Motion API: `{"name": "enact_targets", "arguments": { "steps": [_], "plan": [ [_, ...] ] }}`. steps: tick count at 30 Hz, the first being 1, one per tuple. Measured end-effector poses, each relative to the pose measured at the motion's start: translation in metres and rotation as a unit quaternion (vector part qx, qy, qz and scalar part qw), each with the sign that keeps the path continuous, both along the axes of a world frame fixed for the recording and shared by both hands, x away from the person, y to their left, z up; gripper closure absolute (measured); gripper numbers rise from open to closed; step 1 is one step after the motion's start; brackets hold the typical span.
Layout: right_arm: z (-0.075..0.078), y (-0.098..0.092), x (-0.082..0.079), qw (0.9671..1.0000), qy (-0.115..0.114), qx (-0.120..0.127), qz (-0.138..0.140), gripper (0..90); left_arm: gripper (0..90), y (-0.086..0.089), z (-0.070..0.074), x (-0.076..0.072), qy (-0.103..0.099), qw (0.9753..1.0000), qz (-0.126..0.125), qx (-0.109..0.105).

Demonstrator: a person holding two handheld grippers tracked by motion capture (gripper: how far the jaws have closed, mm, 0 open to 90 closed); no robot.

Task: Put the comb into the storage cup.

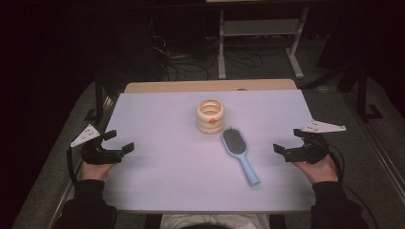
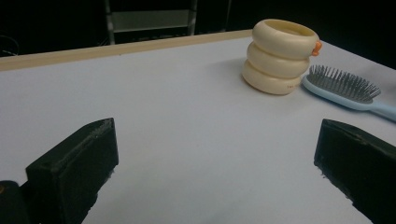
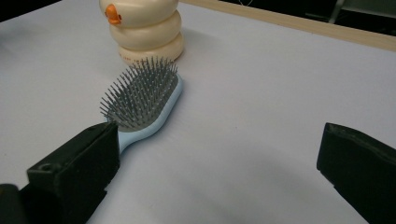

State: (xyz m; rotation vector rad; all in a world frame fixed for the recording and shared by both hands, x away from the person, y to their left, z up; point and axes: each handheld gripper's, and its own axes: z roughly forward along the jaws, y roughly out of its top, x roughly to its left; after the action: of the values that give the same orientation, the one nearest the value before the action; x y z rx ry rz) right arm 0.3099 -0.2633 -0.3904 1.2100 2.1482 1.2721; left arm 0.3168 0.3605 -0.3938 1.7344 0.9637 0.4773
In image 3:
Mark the white metal stand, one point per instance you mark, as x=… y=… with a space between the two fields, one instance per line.
x=336 y=11

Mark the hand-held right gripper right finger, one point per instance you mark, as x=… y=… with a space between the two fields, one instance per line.
x=361 y=168

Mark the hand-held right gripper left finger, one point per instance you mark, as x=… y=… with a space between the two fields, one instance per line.
x=77 y=168

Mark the light blue hairbrush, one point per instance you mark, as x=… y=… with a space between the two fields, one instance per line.
x=141 y=96

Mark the white table mat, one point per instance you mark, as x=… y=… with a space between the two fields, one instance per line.
x=249 y=109

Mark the cream duck-shaped cup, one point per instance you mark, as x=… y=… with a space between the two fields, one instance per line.
x=146 y=34

